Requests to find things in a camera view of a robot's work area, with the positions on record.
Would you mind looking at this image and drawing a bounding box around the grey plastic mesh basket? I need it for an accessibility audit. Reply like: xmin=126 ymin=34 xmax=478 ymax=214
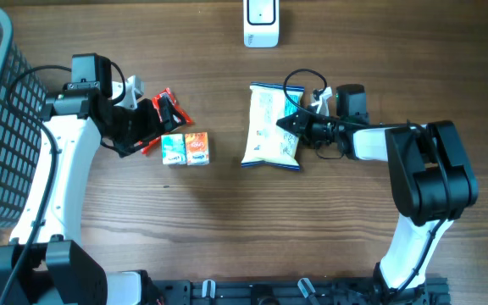
xmin=0 ymin=8 xmax=47 ymax=229

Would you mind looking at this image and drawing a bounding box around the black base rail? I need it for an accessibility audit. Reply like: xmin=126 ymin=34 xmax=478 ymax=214
xmin=141 ymin=277 xmax=452 ymax=305

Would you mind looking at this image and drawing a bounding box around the white barcode scanner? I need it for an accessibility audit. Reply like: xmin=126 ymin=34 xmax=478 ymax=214
xmin=242 ymin=0 xmax=280 ymax=48

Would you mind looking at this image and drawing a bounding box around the orange tissue pack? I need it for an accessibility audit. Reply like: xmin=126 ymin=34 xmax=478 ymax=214
xmin=185 ymin=132 xmax=209 ymax=165

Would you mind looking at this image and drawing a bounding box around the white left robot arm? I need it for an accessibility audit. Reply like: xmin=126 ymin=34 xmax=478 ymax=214
xmin=0 ymin=53 xmax=189 ymax=304

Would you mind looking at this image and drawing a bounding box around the teal tissue pack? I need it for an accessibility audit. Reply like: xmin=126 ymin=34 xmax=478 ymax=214
xmin=161 ymin=134 xmax=186 ymax=165

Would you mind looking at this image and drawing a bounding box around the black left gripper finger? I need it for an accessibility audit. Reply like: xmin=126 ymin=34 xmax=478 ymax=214
xmin=137 ymin=99 xmax=167 ymax=140
xmin=158 ymin=94 xmax=183 ymax=132

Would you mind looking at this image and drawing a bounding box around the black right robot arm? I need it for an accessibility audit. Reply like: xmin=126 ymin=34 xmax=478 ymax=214
xmin=276 ymin=84 xmax=479 ymax=304

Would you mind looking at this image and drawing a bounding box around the red snack packet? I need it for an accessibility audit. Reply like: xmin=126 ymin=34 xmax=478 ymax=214
xmin=141 ymin=87 xmax=194 ymax=155

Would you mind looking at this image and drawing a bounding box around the cream snack bag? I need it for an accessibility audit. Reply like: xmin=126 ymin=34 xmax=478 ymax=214
xmin=241 ymin=82 xmax=304 ymax=171

